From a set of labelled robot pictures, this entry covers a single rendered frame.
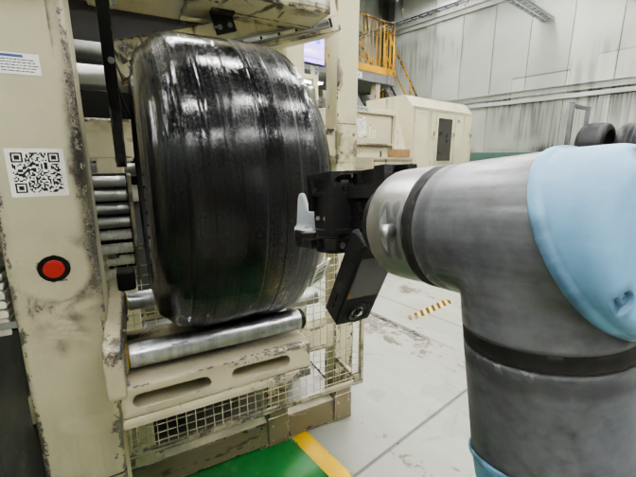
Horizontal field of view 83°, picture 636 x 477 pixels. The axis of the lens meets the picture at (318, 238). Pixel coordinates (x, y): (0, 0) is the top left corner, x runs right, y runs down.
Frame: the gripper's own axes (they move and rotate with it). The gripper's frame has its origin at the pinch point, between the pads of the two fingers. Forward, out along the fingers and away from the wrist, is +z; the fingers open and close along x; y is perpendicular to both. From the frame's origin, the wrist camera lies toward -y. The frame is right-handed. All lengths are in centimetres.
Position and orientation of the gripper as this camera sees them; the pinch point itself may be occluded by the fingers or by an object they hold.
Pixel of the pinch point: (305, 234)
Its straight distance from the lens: 48.6
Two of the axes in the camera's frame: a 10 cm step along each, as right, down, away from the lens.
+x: -8.9, 1.0, -4.5
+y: -0.6, -9.9, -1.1
